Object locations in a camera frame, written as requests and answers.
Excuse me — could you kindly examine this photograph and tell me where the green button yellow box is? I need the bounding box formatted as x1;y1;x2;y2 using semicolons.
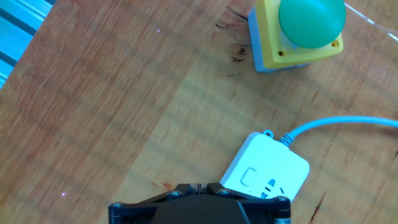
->
248;0;347;73

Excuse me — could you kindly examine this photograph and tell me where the light grey power strip cord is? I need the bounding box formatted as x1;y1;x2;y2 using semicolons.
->
279;116;398;147

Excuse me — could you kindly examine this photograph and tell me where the white four-socket power strip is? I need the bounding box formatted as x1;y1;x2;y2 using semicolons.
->
220;129;311;203

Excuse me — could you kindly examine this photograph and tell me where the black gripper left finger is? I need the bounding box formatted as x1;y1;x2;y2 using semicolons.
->
108;182;197;224

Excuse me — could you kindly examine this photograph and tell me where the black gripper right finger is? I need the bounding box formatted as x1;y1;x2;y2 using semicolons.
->
206;182;292;224

